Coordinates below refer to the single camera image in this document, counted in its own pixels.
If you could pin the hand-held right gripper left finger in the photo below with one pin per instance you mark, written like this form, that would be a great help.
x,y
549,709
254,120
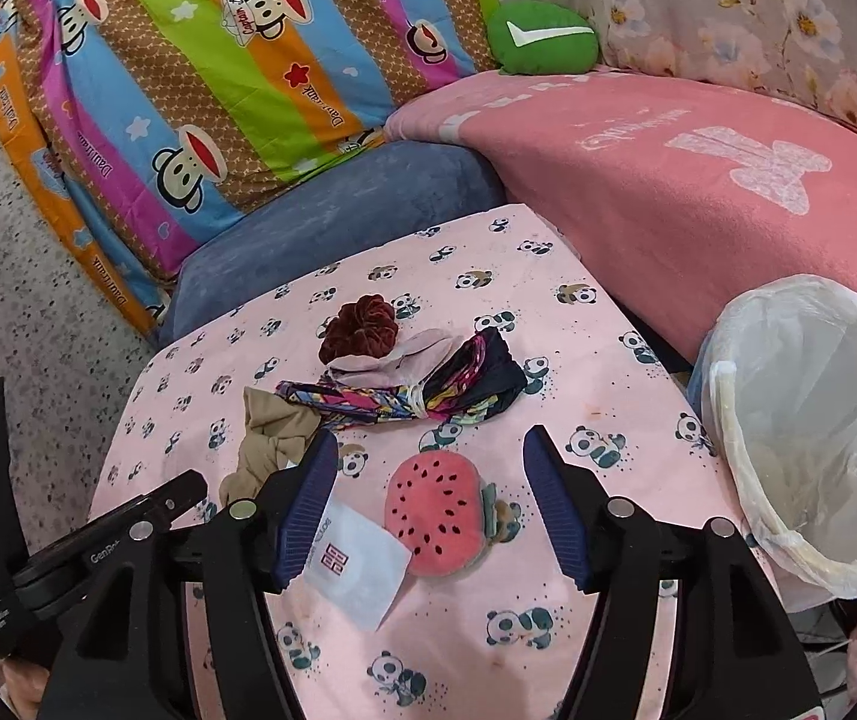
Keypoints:
x,y
308,517

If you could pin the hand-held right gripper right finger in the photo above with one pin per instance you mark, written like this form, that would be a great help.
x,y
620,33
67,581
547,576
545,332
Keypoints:
x,y
556,510

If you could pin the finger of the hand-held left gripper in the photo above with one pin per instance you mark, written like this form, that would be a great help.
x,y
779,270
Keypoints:
x,y
166,499

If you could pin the white paper packet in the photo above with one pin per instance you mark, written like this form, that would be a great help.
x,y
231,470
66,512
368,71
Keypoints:
x,y
361,570

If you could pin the watermelon plush purse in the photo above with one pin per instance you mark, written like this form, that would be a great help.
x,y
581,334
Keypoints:
x,y
436,514

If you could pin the bin with white bag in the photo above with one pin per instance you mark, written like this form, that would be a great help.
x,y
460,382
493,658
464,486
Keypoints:
x,y
810,427

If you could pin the person's left hand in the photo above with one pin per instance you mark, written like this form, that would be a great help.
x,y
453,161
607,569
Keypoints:
x,y
25,694

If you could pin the beige knotted cloth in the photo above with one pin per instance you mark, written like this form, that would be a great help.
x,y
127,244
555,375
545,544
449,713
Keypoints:
x,y
271,442

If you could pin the colourful striped navy cloth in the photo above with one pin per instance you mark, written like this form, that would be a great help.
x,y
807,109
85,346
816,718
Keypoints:
x,y
488,375

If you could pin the pale pink cloth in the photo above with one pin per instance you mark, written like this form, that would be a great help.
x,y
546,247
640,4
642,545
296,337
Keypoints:
x,y
398,364

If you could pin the dark red scrunchie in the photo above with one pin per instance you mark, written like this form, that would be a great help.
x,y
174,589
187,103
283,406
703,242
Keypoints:
x,y
357,330

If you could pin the pink panda print cloth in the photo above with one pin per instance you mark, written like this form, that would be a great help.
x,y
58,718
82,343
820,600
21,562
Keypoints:
x,y
473,292

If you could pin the blue-grey sofa cushion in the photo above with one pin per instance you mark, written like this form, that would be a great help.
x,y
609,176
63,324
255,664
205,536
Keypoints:
x,y
338,210

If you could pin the pink blanket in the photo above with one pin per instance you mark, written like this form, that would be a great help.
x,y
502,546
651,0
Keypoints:
x,y
623,202

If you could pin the striped monkey-print pillow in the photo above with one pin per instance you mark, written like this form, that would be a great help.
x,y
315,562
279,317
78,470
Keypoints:
x,y
211,90

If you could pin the green round cushion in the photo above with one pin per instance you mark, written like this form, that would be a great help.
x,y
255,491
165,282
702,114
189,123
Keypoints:
x,y
548,60

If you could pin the grey floral quilt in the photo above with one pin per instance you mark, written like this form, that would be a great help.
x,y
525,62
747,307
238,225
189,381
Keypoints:
x,y
735,15

